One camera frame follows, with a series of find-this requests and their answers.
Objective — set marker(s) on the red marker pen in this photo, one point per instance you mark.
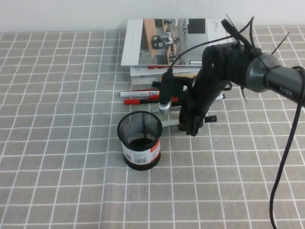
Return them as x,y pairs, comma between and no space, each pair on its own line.
132,101

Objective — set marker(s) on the white book with red title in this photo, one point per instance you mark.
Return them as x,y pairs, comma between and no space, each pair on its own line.
152,71

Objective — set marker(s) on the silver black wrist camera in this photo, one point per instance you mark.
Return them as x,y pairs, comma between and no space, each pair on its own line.
165,95

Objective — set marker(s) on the plain white book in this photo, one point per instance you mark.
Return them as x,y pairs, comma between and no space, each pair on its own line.
143,80

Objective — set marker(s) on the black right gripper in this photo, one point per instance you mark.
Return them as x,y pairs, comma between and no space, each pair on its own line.
209,76

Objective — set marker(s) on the brochure with robot photo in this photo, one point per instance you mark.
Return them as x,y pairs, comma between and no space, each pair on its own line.
135,43

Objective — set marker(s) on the white PAINT marker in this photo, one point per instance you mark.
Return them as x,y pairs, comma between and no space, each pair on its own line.
135,94

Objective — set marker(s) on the black mesh pen holder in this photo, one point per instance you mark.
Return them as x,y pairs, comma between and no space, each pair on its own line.
140,152

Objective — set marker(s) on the grey white-checked tablecloth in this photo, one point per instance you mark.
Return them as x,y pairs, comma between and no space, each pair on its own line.
59,119

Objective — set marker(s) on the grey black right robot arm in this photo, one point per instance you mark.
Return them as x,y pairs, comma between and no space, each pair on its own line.
281,81

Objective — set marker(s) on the black zip tie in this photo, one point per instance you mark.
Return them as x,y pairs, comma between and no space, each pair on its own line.
281,43

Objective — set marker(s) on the silver marker with black print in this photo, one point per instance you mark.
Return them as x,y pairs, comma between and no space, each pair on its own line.
222,96

